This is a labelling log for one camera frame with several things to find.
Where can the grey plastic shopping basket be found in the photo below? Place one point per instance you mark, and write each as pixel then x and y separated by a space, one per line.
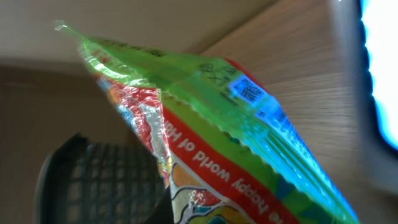
pixel 92 182

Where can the Haribo gummy candy bag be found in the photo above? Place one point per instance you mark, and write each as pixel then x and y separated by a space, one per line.
pixel 225 147

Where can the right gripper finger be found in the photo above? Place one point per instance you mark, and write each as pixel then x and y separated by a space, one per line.
pixel 163 213

